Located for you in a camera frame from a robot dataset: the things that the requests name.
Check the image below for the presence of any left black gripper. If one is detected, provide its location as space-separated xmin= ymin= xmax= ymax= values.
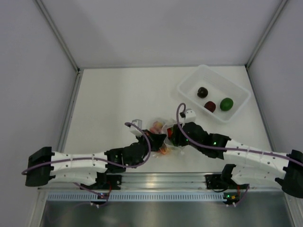
xmin=135 ymin=129 xmax=167 ymax=157

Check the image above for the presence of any clear zip top bag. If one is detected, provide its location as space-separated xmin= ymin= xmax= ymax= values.
xmin=147 ymin=118 xmax=185 ymax=158

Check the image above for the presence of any dark red fake fruit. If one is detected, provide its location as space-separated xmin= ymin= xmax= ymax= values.
xmin=204 ymin=101 xmax=216 ymax=113

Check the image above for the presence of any dark purple fake plum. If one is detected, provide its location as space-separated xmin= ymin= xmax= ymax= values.
xmin=197 ymin=87 xmax=208 ymax=98

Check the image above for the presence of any green fake lime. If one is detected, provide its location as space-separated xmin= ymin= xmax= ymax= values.
xmin=220 ymin=97 xmax=234 ymax=112

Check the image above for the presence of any fake strawberry bunch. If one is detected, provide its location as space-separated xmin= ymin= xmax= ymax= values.
xmin=150 ymin=121 xmax=174 ymax=138

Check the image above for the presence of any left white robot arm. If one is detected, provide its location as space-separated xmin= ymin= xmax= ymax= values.
xmin=22 ymin=130 xmax=166 ymax=189

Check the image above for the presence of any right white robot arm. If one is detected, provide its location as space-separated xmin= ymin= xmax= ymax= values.
xmin=167 ymin=122 xmax=303 ymax=199

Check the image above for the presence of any white plastic basket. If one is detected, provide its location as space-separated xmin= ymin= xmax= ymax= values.
xmin=177 ymin=65 xmax=251 ymax=123

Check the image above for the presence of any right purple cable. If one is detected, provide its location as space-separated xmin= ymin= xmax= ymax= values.
xmin=177 ymin=103 xmax=303 ymax=206

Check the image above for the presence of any purple cable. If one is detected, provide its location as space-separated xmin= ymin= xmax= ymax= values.
xmin=21 ymin=122 xmax=152 ymax=206
xmin=177 ymin=103 xmax=303 ymax=206

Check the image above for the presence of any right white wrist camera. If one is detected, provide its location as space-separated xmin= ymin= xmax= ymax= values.
xmin=180 ymin=109 xmax=196 ymax=123

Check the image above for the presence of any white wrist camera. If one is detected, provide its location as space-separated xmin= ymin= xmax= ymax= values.
xmin=180 ymin=109 xmax=196 ymax=123
xmin=129 ymin=119 xmax=142 ymax=137

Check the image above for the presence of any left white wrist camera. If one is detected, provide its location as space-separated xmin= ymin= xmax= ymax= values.
xmin=129 ymin=119 xmax=142 ymax=137

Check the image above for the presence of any aluminium mounting rail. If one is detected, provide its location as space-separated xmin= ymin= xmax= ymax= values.
xmin=37 ymin=172 xmax=279 ymax=190

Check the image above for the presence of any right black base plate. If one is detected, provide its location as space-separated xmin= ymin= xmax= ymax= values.
xmin=205 ymin=174 xmax=236 ymax=192

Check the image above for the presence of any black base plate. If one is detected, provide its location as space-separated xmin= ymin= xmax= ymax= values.
xmin=80 ymin=173 xmax=122 ymax=191
xmin=205 ymin=174 xmax=236 ymax=192

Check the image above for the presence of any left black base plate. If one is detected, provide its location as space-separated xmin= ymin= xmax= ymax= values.
xmin=80 ymin=173 xmax=122 ymax=191

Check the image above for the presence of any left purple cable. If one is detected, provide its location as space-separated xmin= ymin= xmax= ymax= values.
xmin=21 ymin=122 xmax=152 ymax=206

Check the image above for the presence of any slotted grey cable duct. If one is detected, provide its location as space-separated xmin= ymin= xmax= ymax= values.
xmin=47 ymin=192 xmax=237 ymax=202

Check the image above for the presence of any right frame post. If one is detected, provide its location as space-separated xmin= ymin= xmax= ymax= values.
xmin=245 ymin=0 xmax=290 ymax=70

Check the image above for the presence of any frame post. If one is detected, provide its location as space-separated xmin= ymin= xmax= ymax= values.
xmin=34 ymin=0 xmax=80 ymax=72
xmin=245 ymin=0 xmax=290 ymax=70

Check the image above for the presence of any left frame post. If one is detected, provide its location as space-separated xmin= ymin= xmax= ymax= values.
xmin=34 ymin=0 xmax=80 ymax=72

